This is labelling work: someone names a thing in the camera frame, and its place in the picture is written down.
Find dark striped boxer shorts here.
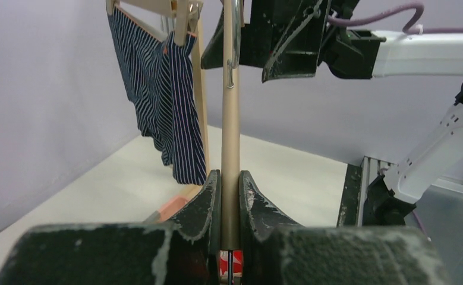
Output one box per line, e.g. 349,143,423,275
108,7,207,185

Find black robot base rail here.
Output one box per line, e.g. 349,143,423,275
336,156,392,227

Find wooden hanger holding striped boxers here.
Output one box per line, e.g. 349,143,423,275
105,0,203,47

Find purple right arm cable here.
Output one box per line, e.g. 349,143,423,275
327,2,463,36

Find wooden hanger holding red underwear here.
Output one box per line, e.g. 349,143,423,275
221,1,242,251

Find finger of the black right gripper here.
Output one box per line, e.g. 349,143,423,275
200,0,279,71
262,0,331,83

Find red printed underwear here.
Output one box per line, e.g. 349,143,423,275
218,250,242,284

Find pink perforated plastic basket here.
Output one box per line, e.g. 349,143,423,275
143,195,189,224

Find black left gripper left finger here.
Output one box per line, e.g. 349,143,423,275
170,170,221,252

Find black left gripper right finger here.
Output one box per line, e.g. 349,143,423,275
239,170,300,252

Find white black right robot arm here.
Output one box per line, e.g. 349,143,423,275
240,64,462,227

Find wooden clothes rack frame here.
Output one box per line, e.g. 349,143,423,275
176,20,210,201

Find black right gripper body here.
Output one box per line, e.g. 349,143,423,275
317,0,386,80

